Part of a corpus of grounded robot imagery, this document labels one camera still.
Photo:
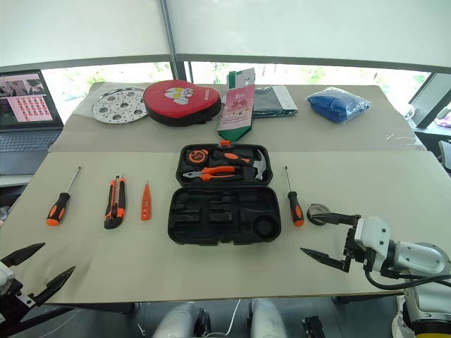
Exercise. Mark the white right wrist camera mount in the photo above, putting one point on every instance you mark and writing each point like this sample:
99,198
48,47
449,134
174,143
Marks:
375,232

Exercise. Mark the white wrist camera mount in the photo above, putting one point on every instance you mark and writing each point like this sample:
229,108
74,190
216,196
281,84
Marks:
375,232
4,278

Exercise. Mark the red heart-shaped zip case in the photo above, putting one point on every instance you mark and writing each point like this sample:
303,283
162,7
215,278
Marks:
179,102

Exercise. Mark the open laptop computer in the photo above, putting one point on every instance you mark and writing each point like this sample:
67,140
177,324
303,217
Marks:
24,105

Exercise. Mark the orange black utility knife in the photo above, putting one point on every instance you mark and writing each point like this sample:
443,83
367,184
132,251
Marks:
114,207

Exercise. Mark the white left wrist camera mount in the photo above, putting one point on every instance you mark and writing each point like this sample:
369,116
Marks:
4,278

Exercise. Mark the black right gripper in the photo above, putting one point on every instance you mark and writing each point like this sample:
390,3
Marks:
355,251

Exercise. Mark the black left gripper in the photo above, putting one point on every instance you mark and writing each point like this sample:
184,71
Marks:
15,306

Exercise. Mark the blue fabric in clear bag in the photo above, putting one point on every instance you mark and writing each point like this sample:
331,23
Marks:
338,104

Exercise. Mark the black plastic tool case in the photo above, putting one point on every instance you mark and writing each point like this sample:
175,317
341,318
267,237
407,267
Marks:
225,225

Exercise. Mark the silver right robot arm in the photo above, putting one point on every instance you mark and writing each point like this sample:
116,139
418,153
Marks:
419,255

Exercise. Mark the grey window frame post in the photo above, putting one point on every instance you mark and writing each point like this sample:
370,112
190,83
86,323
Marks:
172,42

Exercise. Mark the silver rounded robot leg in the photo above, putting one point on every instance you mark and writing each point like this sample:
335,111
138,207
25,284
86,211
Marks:
266,320
176,322

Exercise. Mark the pink green paper bag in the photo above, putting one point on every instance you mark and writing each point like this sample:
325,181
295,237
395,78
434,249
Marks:
237,109

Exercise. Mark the silver perforated steamer plate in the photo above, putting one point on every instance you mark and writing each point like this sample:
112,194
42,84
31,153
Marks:
120,105

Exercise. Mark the dark folded cloth package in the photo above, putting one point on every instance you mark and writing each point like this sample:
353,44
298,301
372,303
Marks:
271,102

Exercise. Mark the small black ribbed block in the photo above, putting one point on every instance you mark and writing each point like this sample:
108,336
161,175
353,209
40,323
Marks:
313,327

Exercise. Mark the orange black tape measure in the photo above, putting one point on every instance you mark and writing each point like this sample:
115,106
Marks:
198,157

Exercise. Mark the orange voltage tester pen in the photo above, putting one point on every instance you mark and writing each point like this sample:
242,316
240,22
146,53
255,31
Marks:
146,204

